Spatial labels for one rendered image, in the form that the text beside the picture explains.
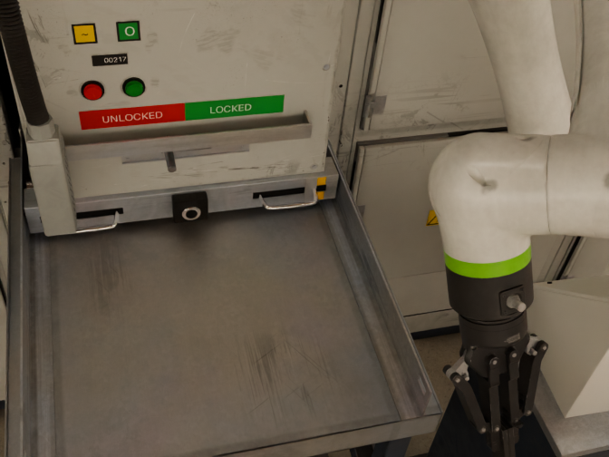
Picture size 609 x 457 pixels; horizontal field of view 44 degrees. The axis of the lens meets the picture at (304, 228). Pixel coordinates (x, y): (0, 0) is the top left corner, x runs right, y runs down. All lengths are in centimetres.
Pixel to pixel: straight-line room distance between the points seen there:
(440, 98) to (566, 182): 89
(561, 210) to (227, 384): 60
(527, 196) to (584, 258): 154
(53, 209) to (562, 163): 74
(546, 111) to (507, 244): 45
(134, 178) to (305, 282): 34
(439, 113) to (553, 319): 54
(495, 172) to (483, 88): 90
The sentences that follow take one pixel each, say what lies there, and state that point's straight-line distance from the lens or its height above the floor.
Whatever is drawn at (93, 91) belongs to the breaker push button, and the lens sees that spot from 118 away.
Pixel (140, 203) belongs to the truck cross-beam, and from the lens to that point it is 133.
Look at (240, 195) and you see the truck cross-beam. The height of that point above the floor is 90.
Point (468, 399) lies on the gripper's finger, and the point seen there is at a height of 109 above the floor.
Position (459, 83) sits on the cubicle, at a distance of 162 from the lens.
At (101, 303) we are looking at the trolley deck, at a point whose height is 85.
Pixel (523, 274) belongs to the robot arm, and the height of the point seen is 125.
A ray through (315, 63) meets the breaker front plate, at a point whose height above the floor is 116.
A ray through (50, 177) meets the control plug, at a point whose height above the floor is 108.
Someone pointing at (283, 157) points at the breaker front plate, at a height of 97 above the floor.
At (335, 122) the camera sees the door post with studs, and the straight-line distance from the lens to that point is 159.
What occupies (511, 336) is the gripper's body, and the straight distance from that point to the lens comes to 87.
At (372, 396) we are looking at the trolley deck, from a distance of 117.
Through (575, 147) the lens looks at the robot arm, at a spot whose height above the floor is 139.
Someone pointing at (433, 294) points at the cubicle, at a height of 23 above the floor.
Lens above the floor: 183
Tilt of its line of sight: 46 degrees down
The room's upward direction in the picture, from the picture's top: 7 degrees clockwise
